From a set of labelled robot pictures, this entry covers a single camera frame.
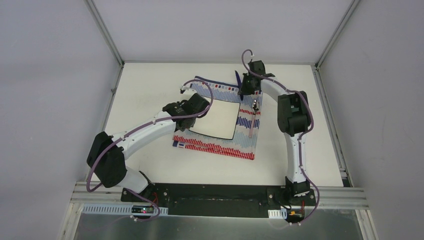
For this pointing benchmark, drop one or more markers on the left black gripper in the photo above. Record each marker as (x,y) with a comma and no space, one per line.
(197,108)

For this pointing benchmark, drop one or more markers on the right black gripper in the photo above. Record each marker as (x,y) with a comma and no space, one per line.
(244,90)

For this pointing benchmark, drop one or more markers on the dark blue plastic knife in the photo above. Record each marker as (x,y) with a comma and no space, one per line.
(239,85)

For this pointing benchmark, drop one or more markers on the silver spoon pink handle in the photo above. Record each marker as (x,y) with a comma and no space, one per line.
(255,108)

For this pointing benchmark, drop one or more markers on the white square plate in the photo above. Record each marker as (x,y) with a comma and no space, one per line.
(219,122)

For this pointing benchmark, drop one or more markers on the patterned cloth napkin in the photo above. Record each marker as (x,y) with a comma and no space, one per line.
(241,146)

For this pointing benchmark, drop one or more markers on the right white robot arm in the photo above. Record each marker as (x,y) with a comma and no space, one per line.
(293,120)

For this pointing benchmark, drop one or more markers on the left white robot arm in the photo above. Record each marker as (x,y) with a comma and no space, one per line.
(108,153)

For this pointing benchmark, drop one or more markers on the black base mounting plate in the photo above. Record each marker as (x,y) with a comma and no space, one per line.
(215,200)

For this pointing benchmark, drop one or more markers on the left white cable duct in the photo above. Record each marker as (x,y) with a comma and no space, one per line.
(122,209)

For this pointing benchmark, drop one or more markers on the white cable duct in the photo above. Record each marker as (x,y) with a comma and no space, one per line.
(122,209)
(277,214)

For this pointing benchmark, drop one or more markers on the right white cable duct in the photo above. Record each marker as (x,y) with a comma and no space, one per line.
(277,214)

